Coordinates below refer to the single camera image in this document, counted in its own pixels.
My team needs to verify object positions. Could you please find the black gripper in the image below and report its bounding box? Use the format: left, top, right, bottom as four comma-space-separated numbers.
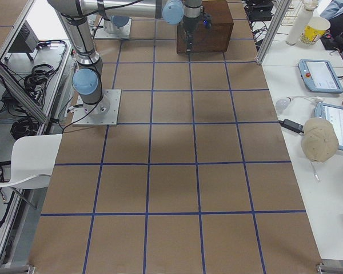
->
182, 15, 201, 54

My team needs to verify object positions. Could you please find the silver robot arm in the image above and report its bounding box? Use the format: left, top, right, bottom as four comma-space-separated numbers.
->
103, 15, 130, 33
49, 1, 202, 116

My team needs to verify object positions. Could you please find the white light bulb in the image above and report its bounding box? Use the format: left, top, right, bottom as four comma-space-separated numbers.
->
275, 97, 292, 113

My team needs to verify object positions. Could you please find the white tall bottle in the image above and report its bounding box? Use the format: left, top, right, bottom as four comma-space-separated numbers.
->
285, 0, 319, 46

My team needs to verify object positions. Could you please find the yellow popcorn paper cup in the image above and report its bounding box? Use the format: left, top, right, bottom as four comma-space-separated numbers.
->
299, 17, 330, 45

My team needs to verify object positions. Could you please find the black power adapter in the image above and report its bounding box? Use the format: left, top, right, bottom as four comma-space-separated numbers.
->
279, 119, 304, 134

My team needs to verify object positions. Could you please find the upper teach pendant tablet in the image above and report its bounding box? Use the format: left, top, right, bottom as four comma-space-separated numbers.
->
298, 59, 343, 94

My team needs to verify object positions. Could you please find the teach pendant tablet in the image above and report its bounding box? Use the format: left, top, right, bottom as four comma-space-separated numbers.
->
314, 103, 343, 151
298, 59, 343, 94

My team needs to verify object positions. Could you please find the grey control box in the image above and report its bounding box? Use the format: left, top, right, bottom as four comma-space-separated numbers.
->
5, 21, 39, 61

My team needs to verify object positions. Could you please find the beige baseball cap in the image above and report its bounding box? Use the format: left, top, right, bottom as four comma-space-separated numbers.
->
301, 118, 339, 162

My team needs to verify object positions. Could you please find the lower teach pendant tablet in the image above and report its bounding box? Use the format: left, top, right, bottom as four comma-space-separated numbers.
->
314, 103, 343, 151

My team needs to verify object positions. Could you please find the white plastic chair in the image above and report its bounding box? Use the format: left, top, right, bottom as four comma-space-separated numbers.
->
0, 134, 62, 189

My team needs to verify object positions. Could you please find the aluminium frame post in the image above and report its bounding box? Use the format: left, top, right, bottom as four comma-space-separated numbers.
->
256, 0, 292, 65

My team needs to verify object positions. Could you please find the black cable bundle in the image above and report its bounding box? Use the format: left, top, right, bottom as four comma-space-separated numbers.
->
22, 64, 57, 98

